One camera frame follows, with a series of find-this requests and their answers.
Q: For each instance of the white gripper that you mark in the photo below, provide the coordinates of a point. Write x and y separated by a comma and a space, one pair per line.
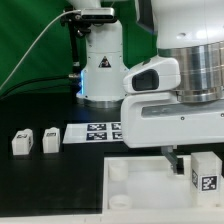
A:
158, 119

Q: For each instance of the white square table top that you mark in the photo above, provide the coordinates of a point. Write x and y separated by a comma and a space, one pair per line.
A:
145, 189

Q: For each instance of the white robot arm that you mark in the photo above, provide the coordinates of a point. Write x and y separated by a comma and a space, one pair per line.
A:
177, 96

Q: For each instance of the white tag sheet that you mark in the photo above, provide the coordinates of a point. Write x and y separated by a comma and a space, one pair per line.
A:
93, 132

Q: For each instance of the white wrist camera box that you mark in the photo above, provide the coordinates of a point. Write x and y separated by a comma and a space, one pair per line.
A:
157, 74

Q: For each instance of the black camera stand pole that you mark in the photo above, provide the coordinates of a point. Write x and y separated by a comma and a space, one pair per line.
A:
77, 29

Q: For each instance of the grey camera on stand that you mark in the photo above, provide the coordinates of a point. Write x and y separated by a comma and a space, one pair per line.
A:
97, 14

